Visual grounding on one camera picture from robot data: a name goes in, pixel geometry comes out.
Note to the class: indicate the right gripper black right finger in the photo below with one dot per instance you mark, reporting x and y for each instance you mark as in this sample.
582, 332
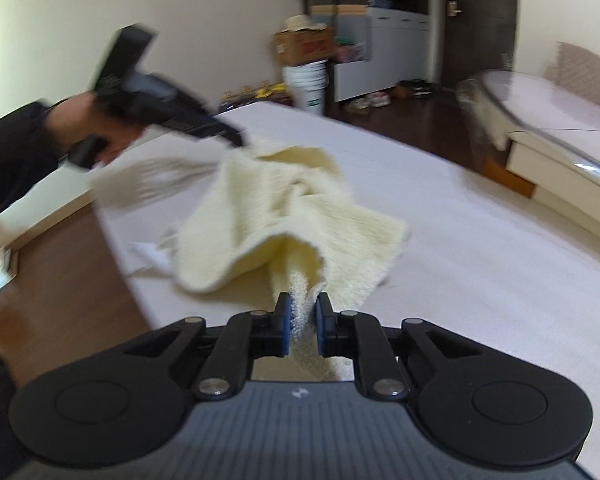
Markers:
475, 402

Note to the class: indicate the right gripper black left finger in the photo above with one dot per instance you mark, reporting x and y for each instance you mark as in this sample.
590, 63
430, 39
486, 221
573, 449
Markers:
127, 401

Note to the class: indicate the cream yellow towel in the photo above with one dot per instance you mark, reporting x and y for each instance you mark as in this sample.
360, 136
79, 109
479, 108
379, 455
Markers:
288, 210

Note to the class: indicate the left forearm black sleeve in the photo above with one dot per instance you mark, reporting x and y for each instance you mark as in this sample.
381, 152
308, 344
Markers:
28, 152

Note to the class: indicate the person's left hand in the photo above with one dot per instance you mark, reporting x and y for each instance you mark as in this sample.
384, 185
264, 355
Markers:
75, 119

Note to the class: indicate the cooking oil bottles group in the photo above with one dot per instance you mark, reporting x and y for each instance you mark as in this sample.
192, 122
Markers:
265, 92

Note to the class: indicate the cardboard box with red print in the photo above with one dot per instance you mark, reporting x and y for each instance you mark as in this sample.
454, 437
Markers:
304, 46

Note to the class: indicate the white plastic bucket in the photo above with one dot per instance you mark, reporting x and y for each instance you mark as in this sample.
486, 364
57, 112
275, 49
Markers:
307, 84

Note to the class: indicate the straw hat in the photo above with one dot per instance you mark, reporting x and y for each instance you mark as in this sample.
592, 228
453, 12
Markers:
302, 23

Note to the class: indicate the pair of sneakers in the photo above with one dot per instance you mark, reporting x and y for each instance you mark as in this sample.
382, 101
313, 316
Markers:
365, 104

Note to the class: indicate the white grey cabinet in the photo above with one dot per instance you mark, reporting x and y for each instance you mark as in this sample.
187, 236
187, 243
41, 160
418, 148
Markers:
390, 40

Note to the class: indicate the glass top dining table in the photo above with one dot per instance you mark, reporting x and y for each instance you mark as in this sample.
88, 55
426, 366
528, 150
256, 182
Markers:
538, 139

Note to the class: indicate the dark wooden door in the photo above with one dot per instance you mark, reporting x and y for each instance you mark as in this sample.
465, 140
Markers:
478, 35

